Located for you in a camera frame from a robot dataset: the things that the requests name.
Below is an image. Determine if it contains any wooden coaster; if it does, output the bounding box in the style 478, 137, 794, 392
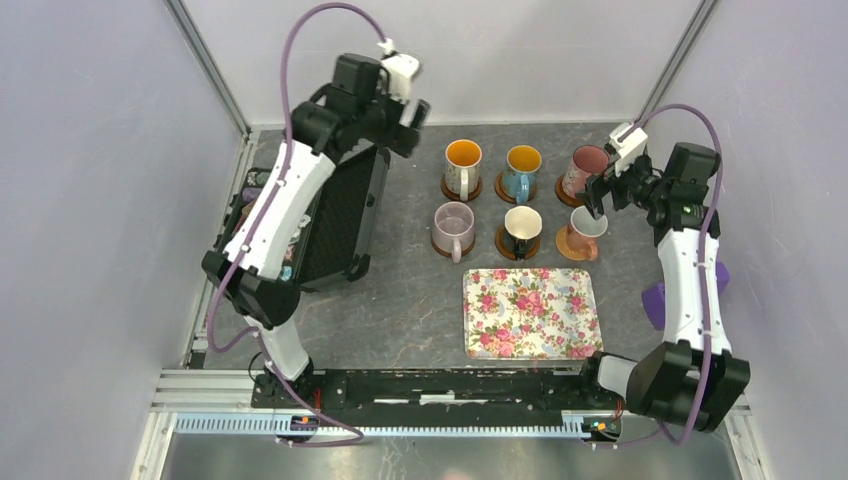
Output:
431, 237, 476, 260
495, 227, 541, 261
440, 177, 483, 202
495, 173, 538, 205
555, 174, 592, 208

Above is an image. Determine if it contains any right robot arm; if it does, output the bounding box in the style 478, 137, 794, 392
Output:
577, 142, 751, 433

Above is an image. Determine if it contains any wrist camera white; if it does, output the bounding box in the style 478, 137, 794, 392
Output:
604, 122, 648, 176
377, 38, 422, 104

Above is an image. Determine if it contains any black mug cream inside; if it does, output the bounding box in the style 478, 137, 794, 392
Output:
502, 206, 543, 239

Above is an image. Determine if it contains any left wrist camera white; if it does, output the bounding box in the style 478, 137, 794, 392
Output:
377, 38, 422, 104

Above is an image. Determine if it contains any blue mug yellow inside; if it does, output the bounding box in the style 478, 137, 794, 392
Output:
502, 145, 542, 198

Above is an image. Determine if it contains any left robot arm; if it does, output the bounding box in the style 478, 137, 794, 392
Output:
202, 53, 430, 408

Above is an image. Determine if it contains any pink ghost mug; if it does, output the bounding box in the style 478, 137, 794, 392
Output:
564, 145, 609, 177

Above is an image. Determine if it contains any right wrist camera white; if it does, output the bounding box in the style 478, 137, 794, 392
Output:
604, 122, 648, 176

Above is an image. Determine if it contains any floral mug orange inside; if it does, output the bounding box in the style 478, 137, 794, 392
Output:
443, 139, 482, 202

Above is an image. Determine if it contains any lilac mug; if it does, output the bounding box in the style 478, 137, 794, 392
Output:
431, 201, 476, 264

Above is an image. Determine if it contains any cork coaster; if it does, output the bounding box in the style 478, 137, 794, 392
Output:
556, 226, 599, 261

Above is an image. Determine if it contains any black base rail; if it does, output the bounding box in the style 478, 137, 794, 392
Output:
250, 367, 626, 430

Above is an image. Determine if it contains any white floral mug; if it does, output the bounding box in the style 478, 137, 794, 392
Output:
566, 206, 608, 261

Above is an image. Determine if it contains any floral serving tray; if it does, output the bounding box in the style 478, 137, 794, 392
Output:
462, 268, 603, 361

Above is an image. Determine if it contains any purple metronome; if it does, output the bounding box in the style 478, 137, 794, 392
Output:
641, 261, 730, 331

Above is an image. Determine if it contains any black poker chip case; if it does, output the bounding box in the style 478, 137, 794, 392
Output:
218, 142, 392, 294

